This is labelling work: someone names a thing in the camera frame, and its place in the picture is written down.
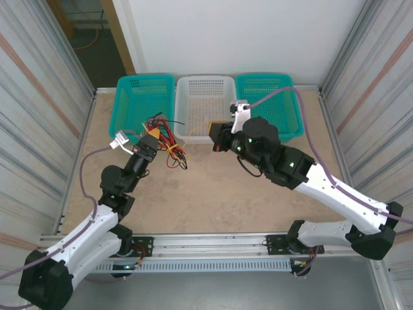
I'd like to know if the teal perforated plastic basket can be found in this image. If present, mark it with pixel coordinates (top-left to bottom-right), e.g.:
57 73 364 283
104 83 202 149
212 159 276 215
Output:
108 74 177 145
235 74 306 144

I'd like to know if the white perforated plastic basket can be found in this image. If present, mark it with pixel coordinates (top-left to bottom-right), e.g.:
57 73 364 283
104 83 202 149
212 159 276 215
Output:
174 76 240 145

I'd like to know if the wooden plank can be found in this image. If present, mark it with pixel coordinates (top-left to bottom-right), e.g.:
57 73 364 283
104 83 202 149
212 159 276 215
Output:
46 0 76 39

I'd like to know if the left gripper black motor cable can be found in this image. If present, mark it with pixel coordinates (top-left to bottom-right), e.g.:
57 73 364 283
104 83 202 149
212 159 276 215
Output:
128 167 152 180

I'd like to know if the gripper black motor cable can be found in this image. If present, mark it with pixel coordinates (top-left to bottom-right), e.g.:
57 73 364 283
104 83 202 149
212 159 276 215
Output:
128 167 152 180
236 156 263 178

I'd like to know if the right gripper black motor cable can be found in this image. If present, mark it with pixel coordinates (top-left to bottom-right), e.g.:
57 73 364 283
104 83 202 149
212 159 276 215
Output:
236 156 263 178

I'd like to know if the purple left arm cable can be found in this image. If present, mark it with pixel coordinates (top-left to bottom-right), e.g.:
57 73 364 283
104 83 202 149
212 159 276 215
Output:
0 145 114 307

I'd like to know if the aluminium table edge frame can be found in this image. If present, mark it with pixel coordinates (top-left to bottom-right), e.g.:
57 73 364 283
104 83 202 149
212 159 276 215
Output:
53 84 388 291

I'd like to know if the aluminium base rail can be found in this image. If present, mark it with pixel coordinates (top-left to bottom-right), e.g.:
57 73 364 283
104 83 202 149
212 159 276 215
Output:
38 232 327 259

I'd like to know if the wooden door frame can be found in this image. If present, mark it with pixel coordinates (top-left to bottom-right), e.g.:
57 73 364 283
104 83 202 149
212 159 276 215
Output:
99 0 137 76

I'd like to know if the orange floor cable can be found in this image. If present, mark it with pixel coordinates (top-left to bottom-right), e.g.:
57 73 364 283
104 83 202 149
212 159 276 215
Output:
73 28 101 51

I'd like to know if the grey slotted cable duct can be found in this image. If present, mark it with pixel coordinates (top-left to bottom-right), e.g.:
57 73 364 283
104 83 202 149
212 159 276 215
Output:
92 260 293 274

